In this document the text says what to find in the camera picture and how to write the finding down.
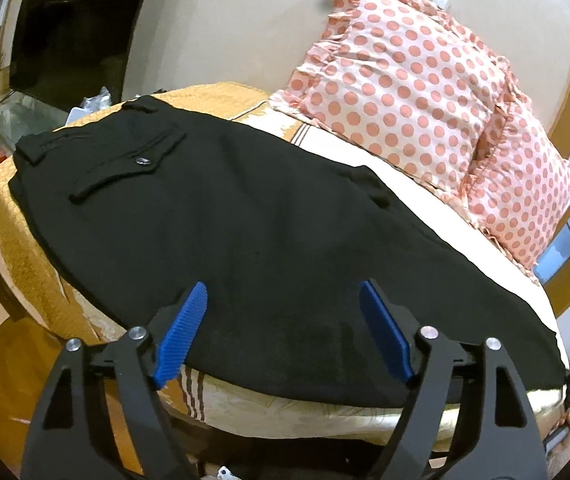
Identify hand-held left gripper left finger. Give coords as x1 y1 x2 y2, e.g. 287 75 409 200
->
20 281 209 480

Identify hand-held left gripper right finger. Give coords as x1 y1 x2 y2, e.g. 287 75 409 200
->
359 280 550 480

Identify black pants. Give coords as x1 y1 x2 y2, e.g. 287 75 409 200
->
8 95 566 409

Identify small pink polka dot pillow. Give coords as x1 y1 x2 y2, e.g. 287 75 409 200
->
462 100 570 277

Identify clutter of small packets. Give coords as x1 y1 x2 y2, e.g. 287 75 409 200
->
66 87 115 123

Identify large pink polka dot pillow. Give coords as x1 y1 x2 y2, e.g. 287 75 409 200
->
269 0 516 197

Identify glass television stand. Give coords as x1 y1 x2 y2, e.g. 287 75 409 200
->
0 89 88 163

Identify black television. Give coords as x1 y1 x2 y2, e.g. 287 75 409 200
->
9 0 158 107

